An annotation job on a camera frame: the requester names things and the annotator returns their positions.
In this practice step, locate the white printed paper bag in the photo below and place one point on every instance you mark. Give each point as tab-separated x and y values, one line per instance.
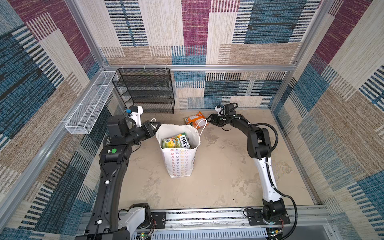
179	162

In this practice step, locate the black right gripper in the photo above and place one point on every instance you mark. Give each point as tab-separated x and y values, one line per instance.
215	121

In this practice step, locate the orange snack bag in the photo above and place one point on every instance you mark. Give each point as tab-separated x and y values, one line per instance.
197	121

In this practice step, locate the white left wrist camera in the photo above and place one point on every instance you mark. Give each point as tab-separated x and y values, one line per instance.
135	112

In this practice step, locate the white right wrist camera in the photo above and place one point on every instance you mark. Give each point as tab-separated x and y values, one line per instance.
221	110

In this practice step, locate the black wire mesh shelf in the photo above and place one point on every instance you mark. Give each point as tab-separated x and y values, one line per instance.
152	89

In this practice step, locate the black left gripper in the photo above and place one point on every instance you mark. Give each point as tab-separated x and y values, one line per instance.
146	129

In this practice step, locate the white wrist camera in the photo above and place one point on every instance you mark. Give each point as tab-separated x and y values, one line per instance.
221	110
135	112

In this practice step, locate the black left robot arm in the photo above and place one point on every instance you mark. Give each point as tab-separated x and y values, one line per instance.
105	222

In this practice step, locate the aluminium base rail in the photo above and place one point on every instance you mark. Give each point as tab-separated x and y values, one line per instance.
314	223

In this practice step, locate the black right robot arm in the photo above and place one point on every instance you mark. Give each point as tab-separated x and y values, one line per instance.
262	140

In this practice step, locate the small green Fox's candy bag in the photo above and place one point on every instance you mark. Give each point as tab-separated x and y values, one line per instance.
179	141

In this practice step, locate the white wire mesh basket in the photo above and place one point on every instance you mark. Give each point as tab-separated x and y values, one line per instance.
87	112

